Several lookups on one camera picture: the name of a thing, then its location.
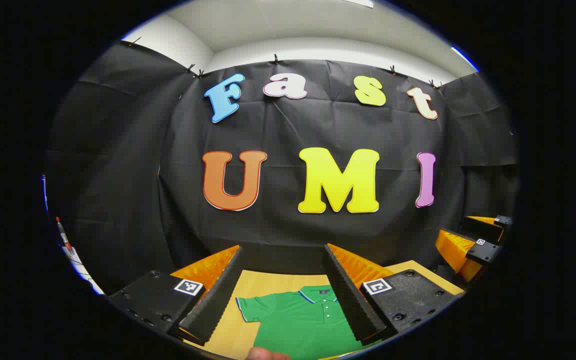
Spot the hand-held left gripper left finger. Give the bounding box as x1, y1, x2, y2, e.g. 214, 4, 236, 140
105, 245, 245, 347

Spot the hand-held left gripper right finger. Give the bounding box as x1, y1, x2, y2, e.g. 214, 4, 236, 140
324, 243, 461, 347

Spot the green T-shirt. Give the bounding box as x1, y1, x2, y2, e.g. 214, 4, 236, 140
235, 285, 369, 360

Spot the white object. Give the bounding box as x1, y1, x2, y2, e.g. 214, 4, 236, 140
60, 245, 105, 296

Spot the red pen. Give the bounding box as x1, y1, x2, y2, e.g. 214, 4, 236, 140
55, 216, 74, 252

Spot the black backdrop cloth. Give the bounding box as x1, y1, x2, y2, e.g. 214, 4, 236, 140
43, 40, 521, 296

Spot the row of black backdrop clips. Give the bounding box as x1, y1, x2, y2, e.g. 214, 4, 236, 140
128, 36, 444, 90

